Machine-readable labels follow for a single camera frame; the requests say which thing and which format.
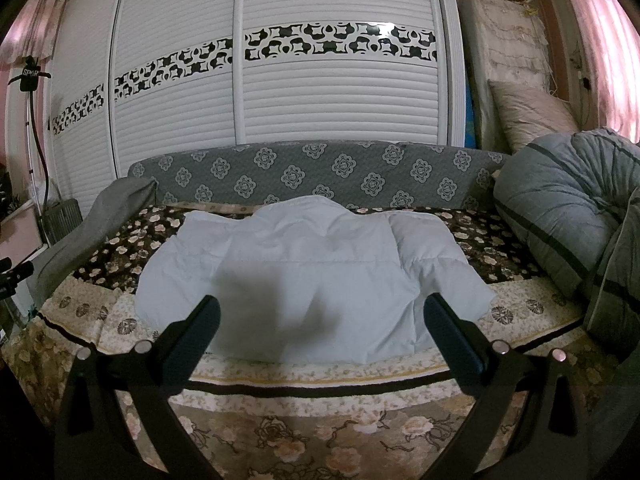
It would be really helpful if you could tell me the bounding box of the light blue down jacket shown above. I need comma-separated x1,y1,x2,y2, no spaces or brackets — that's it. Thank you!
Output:
136,196,493,366

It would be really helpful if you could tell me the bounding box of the grey patterned bed headboard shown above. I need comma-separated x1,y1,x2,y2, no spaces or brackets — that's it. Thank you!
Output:
127,142,506,211

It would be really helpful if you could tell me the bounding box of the brown floral blanket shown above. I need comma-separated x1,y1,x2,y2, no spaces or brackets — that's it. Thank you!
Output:
37,202,586,396

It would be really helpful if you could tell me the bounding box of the black gooseneck phone holder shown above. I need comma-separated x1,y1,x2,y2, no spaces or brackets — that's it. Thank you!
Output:
7,55,53,211

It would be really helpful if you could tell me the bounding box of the grey cushion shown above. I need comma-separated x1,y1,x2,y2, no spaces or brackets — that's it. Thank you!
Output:
27,176,158,306

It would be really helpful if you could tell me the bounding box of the pink curtain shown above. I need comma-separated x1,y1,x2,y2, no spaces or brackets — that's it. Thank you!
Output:
0,0,68,68
550,0,640,143

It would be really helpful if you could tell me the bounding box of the grey striped quilt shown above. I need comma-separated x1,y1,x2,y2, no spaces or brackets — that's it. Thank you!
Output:
492,127,640,361

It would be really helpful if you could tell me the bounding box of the grey ribbed heater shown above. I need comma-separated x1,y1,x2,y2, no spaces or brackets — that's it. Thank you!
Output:
42,199,83,246

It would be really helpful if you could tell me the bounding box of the white louvred wardrobe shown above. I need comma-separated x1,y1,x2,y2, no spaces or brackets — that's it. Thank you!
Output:
47,0,468,211

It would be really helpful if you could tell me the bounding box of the tan rose print bed cover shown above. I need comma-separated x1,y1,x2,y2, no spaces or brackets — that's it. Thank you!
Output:
0,310,556,480

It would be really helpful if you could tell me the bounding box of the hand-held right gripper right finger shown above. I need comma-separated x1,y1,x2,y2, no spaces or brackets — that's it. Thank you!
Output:
422,292,588,480

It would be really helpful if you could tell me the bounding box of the wrapped beige mattress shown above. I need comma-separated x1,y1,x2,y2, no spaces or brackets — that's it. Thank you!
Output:
457,0,556,151

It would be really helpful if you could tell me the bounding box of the pink cabinet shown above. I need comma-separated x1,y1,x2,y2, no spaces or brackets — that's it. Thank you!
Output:
0,207,43,261

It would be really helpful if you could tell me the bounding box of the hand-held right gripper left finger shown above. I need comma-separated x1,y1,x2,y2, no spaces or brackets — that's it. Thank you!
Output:
52,294,223,480

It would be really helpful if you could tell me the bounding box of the beige pillow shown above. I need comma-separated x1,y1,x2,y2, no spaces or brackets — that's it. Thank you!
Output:
487,79,578,153

